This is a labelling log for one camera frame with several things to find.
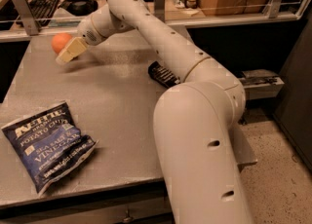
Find grey metal shelf tray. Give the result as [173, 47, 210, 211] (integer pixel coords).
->
[239, 69, 284, 100]

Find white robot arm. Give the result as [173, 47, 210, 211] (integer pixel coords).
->
[57, 0, 254, 224]

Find black keyboard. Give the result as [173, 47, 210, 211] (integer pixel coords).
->
[29, 0, 60, 26]

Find orange fruit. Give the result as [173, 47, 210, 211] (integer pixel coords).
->
[51, 33, 72, 54]

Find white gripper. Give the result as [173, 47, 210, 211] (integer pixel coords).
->
[56, 15, 105, 65]

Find left metal bracket post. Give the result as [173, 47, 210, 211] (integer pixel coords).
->
[12, 0, 40, 36]

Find middle metal bracket post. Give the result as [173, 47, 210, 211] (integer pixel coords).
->
[153, 0, 167, 22]

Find blue potato chips bag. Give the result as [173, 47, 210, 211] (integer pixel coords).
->
[1, 101, 97, 196]

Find black snack bar wrapper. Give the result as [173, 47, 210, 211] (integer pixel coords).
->
[148, 61, 180, 88]

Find table drawer with handle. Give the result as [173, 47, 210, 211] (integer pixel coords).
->
[0, 196, 175, 224]

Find black headphones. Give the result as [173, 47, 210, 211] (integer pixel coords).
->
[59, 0, 98, 17]

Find small brown jar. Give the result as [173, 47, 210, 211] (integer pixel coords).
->
[185, 0, 197, 9]

